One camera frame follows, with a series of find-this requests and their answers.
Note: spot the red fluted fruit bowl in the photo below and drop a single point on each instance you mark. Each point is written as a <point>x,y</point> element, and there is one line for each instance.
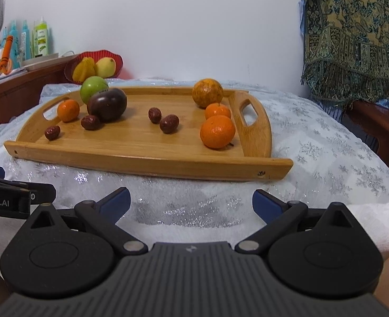
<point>118,62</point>

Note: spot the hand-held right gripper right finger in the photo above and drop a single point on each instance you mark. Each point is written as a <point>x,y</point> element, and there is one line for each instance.
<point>268,201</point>

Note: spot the wooden chair right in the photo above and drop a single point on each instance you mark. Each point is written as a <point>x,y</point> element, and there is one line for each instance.
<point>376,125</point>

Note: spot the blue spray bottle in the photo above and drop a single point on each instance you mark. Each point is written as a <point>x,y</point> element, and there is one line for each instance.
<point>14,44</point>
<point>25,39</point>

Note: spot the small blue bottle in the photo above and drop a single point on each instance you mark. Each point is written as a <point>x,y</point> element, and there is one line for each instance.
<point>4,34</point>

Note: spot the stack of papers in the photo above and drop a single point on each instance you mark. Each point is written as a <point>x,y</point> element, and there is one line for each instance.
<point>2,74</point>

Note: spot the dried red jujube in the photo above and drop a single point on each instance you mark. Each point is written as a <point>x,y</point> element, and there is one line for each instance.
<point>52,132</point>
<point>169,123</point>
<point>90,122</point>
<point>154,115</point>

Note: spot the yellow mango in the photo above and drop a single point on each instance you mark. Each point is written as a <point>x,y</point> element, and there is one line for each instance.
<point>105,66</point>

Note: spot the yellow starfruit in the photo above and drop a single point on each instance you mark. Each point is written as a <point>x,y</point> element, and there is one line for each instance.
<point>83,69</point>

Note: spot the yellowish green-tinged orange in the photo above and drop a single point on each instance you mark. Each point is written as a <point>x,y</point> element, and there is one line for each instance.
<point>207,92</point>

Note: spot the beige plastic tray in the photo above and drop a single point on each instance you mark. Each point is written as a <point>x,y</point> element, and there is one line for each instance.
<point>39,62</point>

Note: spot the dark purple round fruit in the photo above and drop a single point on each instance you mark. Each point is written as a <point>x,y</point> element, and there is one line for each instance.
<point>110,105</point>

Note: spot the white terry towel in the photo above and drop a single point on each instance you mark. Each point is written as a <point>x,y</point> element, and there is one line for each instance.
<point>373,224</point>

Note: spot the large orange tangerine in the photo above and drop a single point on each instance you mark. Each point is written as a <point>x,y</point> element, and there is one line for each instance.
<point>68,110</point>

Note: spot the bamboo serving tray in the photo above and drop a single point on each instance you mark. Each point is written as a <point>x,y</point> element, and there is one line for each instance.
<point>131,138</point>

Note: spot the small orange tangerine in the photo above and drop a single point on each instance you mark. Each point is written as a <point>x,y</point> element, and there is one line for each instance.
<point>217,132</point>
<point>217,110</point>

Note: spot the green patterned fringed scarf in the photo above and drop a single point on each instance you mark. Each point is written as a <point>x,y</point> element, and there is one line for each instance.
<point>349,39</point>

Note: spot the green and white spray bottle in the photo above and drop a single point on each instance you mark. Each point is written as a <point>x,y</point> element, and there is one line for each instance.
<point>41,36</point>

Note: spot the pale translucent bottle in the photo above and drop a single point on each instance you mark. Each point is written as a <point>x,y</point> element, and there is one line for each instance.
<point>34,39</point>

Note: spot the brown wooden cabinet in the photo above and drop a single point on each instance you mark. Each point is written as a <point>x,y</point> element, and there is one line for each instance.
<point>12,99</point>

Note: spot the green apple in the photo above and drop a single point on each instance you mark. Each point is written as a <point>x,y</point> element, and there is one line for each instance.
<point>93,87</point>

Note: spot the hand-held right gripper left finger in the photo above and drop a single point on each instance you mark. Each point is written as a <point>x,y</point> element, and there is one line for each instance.
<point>115,201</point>

